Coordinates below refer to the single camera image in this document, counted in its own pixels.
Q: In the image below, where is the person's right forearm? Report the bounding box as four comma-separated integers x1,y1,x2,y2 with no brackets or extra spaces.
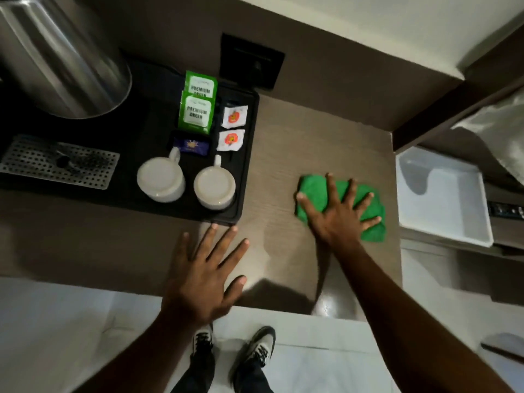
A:
325,240,514,393

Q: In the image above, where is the stainless steel kettle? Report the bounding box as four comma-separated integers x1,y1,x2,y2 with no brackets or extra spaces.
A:
0,0,133,120

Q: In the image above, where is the person's right trouser leg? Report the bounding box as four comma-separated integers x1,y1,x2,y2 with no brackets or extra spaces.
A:
231,360,275,393

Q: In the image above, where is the person's right shoe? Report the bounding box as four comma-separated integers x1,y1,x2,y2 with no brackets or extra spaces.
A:
235,326,277,370

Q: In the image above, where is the black wall socket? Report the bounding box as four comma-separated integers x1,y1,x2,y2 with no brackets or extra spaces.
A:
219,32,286,91

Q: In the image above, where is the person's left hand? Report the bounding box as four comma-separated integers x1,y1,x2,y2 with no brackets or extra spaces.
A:
162,223,250,326

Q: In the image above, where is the green microfibre cloth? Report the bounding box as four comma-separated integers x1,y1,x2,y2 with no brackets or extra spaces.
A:
296,174,387,243

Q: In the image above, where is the white ceramic cup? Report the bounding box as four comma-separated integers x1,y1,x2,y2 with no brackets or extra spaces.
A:
136,146,187,204
193,154,237,211

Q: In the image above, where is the brown wooden shelf unit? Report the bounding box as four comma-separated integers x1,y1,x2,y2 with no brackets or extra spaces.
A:
392,18,524,307

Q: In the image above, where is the person's right hand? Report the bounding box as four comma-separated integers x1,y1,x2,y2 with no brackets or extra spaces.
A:
296,172,382,252

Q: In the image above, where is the white sachet with red print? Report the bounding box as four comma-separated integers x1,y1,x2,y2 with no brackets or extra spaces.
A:
221,105,249,129
216,129,246,152

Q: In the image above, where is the person's shoe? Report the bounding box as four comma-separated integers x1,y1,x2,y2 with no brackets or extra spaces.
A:
235,326,277,370
190,323,216,362

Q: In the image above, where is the white folded cloth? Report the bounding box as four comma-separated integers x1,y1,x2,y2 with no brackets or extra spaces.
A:
451,88,524,186

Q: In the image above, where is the black remote control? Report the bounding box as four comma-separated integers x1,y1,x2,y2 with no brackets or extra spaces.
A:
487,201,524,220

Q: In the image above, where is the green tea packet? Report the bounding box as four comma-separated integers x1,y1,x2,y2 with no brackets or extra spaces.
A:
178,91,216,135
183,70,218,99

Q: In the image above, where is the person's left trouser leg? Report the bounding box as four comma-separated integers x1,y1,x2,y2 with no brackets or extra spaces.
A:
171,352,216,393

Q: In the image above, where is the person's trouser leg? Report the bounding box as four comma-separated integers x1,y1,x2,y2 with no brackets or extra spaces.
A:
171,352,216,393
231,360,275,393

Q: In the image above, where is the perforated metal drip grid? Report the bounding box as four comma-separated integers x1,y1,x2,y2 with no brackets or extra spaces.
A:
0,135,121,190

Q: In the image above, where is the white plastic tray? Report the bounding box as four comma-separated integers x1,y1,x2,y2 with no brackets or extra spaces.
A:
395,146,495,248

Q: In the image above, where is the black serving tray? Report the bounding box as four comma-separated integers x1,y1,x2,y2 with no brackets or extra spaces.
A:
0,57,260,225

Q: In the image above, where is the person's left shoe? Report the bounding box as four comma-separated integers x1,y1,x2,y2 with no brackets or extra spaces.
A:
190,323,216,362

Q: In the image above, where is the person's left forearm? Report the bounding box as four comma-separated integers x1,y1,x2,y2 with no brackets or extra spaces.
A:
72,309,215,393

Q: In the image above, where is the dark blue sachet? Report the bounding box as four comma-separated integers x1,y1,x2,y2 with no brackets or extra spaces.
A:
172,136,210,156

